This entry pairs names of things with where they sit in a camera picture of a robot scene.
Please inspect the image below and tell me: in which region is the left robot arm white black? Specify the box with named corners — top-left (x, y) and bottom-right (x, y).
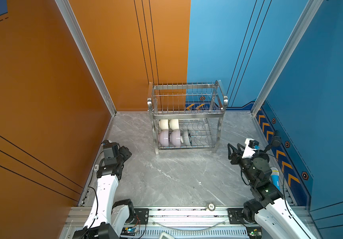
top-left (73, 140), bottom-right (136, 239)

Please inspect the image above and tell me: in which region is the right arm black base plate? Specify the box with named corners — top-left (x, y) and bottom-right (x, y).
top-left (227, 208), bottom-right (248, 225)

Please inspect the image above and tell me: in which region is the cream white bowl top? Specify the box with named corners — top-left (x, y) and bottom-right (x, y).
top-left (158, 119), bottom-right (169, 130)

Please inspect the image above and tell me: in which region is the green circuit board left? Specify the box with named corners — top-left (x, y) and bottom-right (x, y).
top-left (120, 227), bottom-right (139, 238)

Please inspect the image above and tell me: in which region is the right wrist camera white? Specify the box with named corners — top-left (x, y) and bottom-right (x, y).
top-left (242, 138), bottom-right (260, 158)

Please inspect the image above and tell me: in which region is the aluminium front rail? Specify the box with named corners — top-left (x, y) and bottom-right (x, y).
top-left (58, 205), bottom-right (321, 239)

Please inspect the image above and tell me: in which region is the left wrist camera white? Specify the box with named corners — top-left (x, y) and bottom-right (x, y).
top-left (101, 139), bottom-right (112, 147)

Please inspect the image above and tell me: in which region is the dark blue patterned bowl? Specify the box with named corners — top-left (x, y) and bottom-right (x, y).
top-left (181, 130), bottom-right (192, 147)

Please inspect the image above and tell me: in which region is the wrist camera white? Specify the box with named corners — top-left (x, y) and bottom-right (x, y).
top-left (242, 138), bottom-right (260, 158)
top-left (101, 139), bottom-right (112, 147)

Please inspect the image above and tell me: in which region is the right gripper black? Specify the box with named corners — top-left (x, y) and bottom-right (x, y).
top-left (228, 143), bottom-right (258, 186)

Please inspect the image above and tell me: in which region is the green circuit board right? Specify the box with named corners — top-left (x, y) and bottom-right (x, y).
top-left (247, 227), bottom-right (263, 239)

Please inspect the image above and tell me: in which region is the cream white bowl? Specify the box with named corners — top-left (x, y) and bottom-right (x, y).
top-left (169, 119), bottom-right (179, 130)
top-left (158, 119), bottom-right (169, 130)

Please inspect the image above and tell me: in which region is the blue toy microphone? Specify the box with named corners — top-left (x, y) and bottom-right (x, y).
top-left (271, 167), bottom-right (280, 191)

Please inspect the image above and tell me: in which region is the green circuit board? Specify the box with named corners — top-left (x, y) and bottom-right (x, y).
top-left (120, 227), bottom-right (139, 238)
top-left (247, 227), bottom-right (263, 239)

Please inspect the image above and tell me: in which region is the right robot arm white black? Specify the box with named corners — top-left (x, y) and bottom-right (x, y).
top-left (227, 138), bottom-right (316, 239)

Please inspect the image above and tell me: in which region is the small round silver knob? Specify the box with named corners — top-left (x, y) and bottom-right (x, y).
top-left (207, 203), bottom-right (216, 211)

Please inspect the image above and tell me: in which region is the black microphone stand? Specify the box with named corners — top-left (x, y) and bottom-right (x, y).
top-left (263, 130), bottom-right (282, 153)

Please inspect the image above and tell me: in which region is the lilac bowl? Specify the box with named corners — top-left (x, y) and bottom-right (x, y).
top-left (170, 129), bottom-right (181, 147)
top-left (158, 129), bottom-right (169, 147)

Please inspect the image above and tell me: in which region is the stainless steel dish rack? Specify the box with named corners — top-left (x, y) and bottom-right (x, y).
top-left (147, 80), bottom-right (229, 155)

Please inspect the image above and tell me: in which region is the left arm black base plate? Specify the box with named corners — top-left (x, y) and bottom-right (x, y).
top-left (126, 208), bottom-right (150, 225)

